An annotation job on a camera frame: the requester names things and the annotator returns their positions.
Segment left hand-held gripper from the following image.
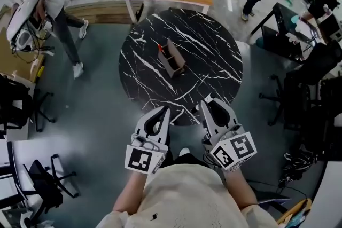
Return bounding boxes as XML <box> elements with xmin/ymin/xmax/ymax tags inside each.
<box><xmin>123</xmin><ymin>106</ymin><xmax>172</xmax><ymax>176</ymax></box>

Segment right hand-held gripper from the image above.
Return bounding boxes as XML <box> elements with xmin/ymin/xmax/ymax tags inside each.
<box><xmin>200</xmin><ymin>99</ymin><xmax>258</xmax><ymax>171</ymax></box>

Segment small brown wooden box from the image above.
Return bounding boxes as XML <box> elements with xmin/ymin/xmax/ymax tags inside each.
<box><xmin>157</xmin><ymin>37</ymin><xmax>186</xmax><ymax>80</ymax></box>

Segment person's right forearm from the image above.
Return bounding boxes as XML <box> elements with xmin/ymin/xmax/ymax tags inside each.
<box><xmin>221</xmin><ymin>167</ymin><xmax>259</xmax><ymax>211</ymax></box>

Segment person's left forearm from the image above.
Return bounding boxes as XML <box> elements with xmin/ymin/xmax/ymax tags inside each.
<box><xmin>112</xmin><ymin>170</ymin><xmax>151</xmax><ymax>215</ymax></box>

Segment person's black trousers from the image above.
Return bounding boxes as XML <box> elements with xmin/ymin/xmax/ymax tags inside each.
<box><xmin>170</xmin><ymin>153</ymin><xmax>212</xmax><ymax>169</ymax></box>

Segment round black marble table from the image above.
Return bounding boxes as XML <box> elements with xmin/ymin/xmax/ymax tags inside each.
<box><xmin>118</xmin><ymin>7</ymin><xmax>244</xmax><ymax>127</ymax></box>

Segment person's cream shirt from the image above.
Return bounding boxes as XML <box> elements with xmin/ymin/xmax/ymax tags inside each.
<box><xmin>97</xmin><ymin>163</ymin><xmax>279</xmax><ymax>228</ymax></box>

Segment black rectangular desk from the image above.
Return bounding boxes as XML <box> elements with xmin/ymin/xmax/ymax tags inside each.
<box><xmin>250</xmin><ymin>2</ymin><xmax>322</xmax><ymax>62</ymax></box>

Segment round light wooden table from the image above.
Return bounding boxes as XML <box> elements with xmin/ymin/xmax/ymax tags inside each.
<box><xmin>276</xmin><ymin>197</ymin><xmax>313</xmax><ymax>228</ymax></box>

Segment white desk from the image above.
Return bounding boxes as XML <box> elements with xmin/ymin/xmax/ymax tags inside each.
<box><xmin>0</xmin><ymin>138</ymin><xmax>36</xmax><ymax>209</ymax></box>

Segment brown cardboard sheets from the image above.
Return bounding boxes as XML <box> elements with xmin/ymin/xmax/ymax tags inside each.
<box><xmin>0</xmin><ymin>26</ymin><xmax>45</xmax><ymax>84</ymax></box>

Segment white curved panel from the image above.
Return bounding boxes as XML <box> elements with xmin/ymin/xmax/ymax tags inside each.
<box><xmin>5</xmin><ymin>0</ymin><xmax>45</xmax><ymax>44</ymax></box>

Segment bundle of black cables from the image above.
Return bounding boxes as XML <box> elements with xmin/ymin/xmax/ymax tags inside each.
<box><xmin>278</xmin><ymin>151</ymin><xmax>319</xmax><ymax>188</ymax></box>

